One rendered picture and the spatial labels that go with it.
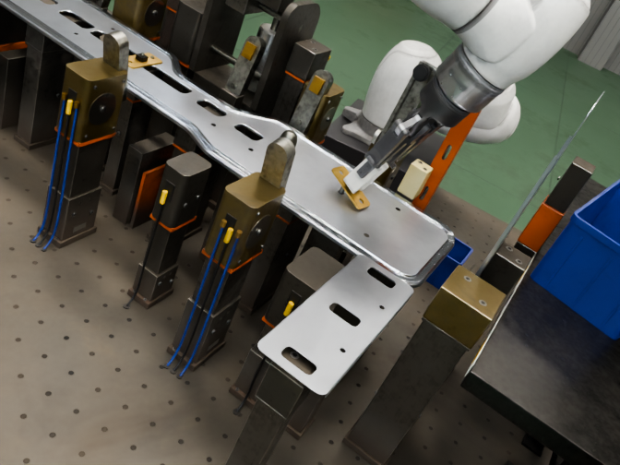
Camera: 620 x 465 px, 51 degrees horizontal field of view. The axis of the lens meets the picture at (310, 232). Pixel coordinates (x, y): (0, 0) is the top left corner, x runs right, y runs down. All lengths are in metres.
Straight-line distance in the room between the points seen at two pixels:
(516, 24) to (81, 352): 0.80
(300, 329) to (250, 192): 0.22
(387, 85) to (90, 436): 1.12
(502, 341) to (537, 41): 0.40
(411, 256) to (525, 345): 0.22
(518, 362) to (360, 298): 0.23
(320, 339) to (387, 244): 0.28
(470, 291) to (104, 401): 0.56
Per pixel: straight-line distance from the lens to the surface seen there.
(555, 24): 0.89
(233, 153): 1.09
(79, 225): 1.28
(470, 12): 0.87
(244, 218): 0.90
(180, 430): 1.04
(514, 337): 0.95
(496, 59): 0.90
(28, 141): 1.52
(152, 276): 1.15
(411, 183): 1.17
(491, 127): 1.76
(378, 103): 1.74
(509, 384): 0.87
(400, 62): 1.71
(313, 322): 0.82
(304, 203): 1.03
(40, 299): 1.17
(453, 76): 0.94
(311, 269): 0.94
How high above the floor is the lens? 1.53
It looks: 33 degrees down
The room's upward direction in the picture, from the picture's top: 25 degrees clockwise
